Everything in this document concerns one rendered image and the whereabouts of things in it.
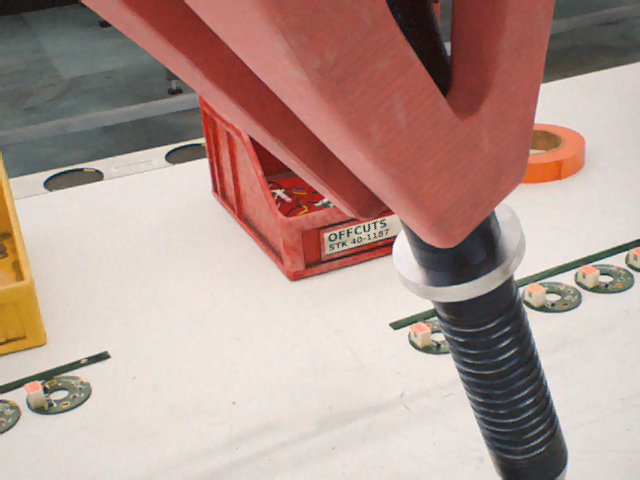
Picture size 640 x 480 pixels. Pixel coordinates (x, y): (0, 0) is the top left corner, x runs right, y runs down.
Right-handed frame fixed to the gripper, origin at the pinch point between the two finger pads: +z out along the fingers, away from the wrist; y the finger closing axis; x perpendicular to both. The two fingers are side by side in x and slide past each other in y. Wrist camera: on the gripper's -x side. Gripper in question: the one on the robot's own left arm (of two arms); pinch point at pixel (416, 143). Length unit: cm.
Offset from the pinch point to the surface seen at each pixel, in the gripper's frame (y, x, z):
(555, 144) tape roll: 26.5, -29.6, 28.1
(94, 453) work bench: 22.1, 1.1, 18.7
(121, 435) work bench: 22.3, -0.1, 19.0
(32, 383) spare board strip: 26.8, 0.7, 17.9
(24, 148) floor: 256, -71, 117
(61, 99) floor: 286, -97, 126
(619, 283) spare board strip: 15.2, -19.6, 25.5
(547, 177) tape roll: 24.4, -26.3, 27.4
